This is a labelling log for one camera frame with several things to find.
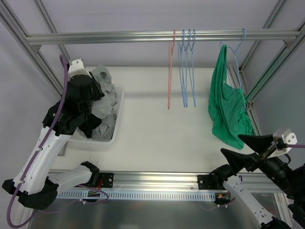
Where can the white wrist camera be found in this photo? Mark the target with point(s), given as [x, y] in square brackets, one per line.
[282, 139]
[77, 67]

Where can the black tank top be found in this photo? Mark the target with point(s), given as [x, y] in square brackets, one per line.
[89, 125]

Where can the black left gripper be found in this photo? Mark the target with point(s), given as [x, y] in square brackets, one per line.
[94, 88]

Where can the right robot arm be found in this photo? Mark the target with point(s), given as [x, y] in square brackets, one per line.
[240, 186]

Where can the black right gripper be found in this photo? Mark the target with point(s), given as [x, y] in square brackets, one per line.
[258, 154]

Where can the aluminium hanging rail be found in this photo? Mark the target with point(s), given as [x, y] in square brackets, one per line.
[160, 36]

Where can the blue hanger of grey top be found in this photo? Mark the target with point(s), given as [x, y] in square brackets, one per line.
[183, 82]

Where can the pink wire hanger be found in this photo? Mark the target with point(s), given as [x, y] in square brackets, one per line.
[170, 66]

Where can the blue hanger of black top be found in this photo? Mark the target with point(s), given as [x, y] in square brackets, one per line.
[187, 57]

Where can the blue hanger of green top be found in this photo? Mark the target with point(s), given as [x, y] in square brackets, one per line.
[192, 66]

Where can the white plastic basket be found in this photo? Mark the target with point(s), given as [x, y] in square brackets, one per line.
[79, 137]

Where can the white slotted cable duct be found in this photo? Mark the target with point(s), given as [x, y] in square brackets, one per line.
[138, 195]

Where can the green tank top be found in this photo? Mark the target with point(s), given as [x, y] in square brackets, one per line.
[227, 106]

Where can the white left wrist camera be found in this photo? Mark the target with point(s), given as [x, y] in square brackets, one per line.
[77, 67]

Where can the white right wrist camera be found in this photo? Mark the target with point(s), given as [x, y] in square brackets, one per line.
[282, 139]

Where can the dark grey tank top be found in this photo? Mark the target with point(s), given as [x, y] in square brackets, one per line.
[104, 106]

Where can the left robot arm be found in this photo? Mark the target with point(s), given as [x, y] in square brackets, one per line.
[33, 186]

